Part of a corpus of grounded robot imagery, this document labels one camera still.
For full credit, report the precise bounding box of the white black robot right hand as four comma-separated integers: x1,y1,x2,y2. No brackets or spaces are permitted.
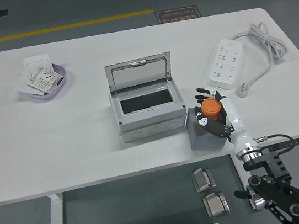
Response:
192,80,260,161

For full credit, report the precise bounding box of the grey enclosure box with lid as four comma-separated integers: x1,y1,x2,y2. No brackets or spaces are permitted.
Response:
103,50,191,145

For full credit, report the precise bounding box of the plain white switch plate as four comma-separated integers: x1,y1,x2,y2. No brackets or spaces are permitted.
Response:
22,52,55,77

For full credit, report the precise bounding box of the brown floor sign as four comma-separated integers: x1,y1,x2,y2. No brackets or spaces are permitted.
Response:
154,4,203,25

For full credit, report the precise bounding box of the grey cube with round hole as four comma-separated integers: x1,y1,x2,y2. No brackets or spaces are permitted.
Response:
184,102,234,151

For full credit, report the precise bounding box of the white flat wall panel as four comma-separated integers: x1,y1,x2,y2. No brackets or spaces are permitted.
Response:
13,68,45,99

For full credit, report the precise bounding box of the orange cylinder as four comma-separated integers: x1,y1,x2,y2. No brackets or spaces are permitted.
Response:
199,96,223,124

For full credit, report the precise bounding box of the socket panel with printed back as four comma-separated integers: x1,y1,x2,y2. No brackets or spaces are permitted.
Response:
24,63,65,97

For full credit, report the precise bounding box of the purple plastic tray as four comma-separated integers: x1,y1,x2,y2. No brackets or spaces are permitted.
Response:
18,61,70,103

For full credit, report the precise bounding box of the small metal block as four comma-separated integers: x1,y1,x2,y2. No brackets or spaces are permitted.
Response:
190,166,218,194
202,190,232,220

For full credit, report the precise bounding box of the white power strip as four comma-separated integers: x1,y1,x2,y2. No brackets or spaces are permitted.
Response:
201,35,249,93

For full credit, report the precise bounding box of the white power cord with plug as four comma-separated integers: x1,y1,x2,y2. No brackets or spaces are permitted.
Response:
226,18,295,99

